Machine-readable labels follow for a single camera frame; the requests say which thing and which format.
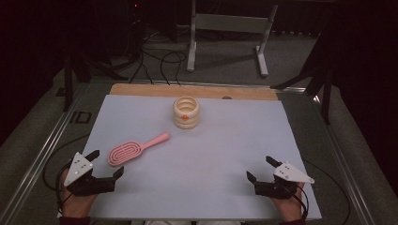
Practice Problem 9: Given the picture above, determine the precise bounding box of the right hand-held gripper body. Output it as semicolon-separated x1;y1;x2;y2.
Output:
253;161;315;200

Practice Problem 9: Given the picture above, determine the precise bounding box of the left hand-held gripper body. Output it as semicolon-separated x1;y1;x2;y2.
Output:
64;152;116;197

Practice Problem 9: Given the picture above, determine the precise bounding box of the pink hairbrush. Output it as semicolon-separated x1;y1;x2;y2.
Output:
107;131;171;167

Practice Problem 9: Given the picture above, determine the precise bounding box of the person's right hand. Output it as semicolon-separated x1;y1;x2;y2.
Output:
271;184;307;222

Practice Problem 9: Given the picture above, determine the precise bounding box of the person's left hand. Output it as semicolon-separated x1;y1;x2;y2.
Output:
59;174;97;218

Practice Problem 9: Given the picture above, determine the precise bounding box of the white board mat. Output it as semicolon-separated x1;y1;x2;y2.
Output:
56;94;323;221

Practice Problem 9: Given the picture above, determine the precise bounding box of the black stand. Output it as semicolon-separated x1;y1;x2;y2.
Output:
60;46;130;113
270;18;334;126

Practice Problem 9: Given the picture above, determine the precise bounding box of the white metal stand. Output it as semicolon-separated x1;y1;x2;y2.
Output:
186;0;279;78

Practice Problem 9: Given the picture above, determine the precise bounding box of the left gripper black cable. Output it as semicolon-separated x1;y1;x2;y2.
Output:
41;134;92;217

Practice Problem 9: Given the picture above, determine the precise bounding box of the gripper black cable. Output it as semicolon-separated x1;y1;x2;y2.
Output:
275;158;351;221
41;134;92;217

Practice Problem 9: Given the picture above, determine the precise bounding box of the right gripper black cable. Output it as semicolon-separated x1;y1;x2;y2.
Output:
275;158;351;221

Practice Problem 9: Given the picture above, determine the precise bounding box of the aluminium frame rail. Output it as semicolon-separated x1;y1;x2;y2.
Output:
90;79;306;94
308;93;376;225
0;83;90;225

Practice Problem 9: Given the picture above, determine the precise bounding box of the black floor bracket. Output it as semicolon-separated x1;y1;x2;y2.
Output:
69;111;93;125

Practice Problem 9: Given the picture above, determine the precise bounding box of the black floor cable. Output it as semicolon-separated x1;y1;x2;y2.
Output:
128;31;155;86
160;50;188;86

